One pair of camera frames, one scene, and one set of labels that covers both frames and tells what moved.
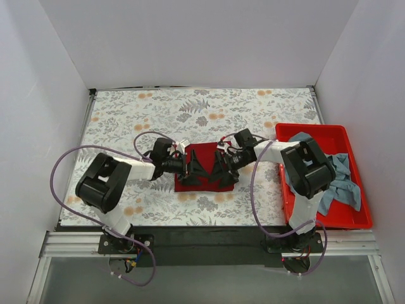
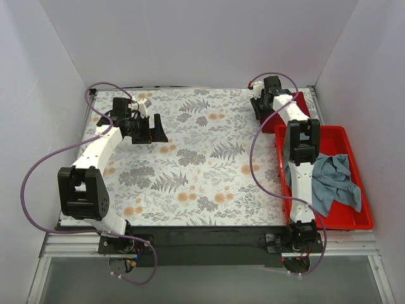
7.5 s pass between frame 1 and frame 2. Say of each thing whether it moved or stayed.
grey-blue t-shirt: stayed
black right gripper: moved
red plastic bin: stayed
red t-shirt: moved
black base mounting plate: stayed
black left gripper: moved
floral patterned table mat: stayed
